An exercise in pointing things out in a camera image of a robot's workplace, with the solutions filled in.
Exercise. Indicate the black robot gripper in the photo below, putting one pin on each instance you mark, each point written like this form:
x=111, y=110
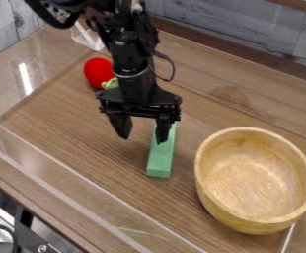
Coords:
x=132, y=95

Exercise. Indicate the green rectangular block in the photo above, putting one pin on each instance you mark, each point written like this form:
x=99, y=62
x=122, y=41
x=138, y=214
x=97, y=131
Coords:
x=160, y=156

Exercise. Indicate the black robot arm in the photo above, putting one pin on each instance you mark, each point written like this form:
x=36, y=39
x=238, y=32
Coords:
x=127, y=32

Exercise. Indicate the light brown wooden bowl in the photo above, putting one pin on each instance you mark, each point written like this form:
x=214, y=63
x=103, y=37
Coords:
x=250, y=179

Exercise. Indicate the red plush strawberry toy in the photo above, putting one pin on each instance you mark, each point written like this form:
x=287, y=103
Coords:
x=99, y=74

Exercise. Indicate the clear acrylic corner bracket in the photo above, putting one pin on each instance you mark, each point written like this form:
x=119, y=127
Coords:
x=85, y=37

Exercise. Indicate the black metal table frame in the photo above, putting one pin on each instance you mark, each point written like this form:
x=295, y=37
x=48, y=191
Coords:
x=36, y=238

